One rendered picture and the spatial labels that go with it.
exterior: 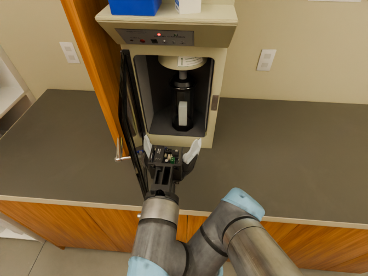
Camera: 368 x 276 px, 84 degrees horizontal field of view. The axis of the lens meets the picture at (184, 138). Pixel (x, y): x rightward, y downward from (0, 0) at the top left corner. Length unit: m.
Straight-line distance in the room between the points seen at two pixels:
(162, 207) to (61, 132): 0.86
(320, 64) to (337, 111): 0.28
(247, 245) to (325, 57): 1.10
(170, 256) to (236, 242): 0.12
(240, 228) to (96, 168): 0.71
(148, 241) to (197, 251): 0.10
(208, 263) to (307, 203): 0.57
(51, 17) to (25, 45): 0.26
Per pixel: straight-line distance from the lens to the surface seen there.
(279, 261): 0.31
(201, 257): 0.43
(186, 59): 0.71
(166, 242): 0.39
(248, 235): 0.35
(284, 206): 0.87
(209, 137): 0.89
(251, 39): 1.14
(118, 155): 0.60
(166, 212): 0.40
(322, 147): 1.13
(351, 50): 1.34
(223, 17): 0.53
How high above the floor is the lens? 1.66
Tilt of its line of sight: 47 degrees down
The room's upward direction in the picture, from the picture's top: straight up
